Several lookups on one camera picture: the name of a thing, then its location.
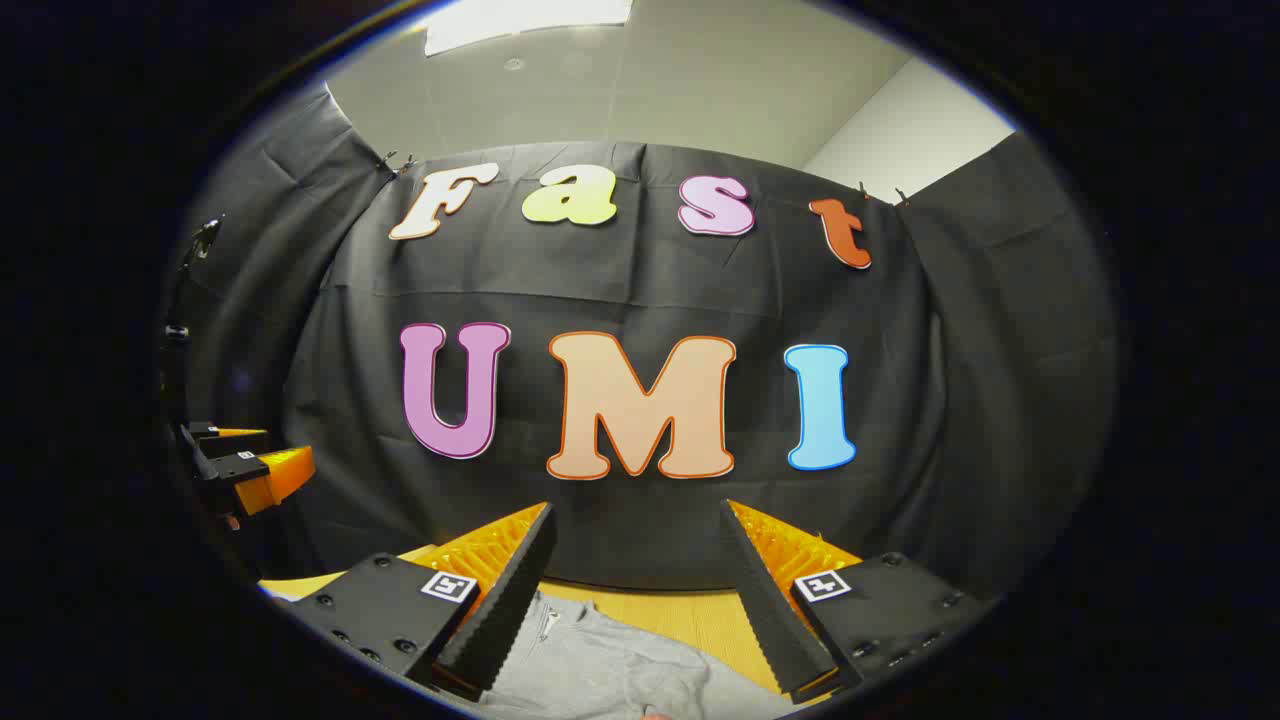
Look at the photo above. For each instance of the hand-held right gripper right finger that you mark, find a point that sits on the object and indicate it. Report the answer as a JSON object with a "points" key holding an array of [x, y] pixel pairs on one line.
{"points": [[770, 610]]}

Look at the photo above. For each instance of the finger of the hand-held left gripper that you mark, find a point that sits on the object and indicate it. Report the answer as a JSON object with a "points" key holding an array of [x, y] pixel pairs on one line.
{"points": [[270, 475], [232, 433]]}

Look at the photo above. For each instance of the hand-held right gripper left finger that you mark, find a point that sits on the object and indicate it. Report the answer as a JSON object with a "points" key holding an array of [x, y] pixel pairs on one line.
{"points": [[500, 610]]}

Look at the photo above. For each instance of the grey sweatshirt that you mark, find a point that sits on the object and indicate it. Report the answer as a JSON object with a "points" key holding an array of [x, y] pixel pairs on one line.
{"points": [[600, 670]]}

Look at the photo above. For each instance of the black backdrop cloth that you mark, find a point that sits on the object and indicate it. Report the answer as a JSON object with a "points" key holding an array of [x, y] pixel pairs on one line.
{"points": [[640, 270]]}

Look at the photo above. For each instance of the ceiling light panel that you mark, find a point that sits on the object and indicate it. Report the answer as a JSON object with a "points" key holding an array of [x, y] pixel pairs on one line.
{"points": [[520, 20]]}

